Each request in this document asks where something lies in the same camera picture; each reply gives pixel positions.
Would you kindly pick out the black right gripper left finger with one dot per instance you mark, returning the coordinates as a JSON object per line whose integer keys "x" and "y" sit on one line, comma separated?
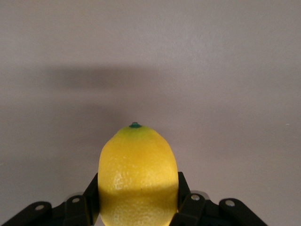
{"x": 75, "y": 207}

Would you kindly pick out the yellow lemon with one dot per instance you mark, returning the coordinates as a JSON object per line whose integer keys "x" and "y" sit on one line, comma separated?
{"x": 138, "y": 174}

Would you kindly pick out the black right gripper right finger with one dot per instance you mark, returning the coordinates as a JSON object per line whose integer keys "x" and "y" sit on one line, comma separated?
{"x": 197, "y": 204}

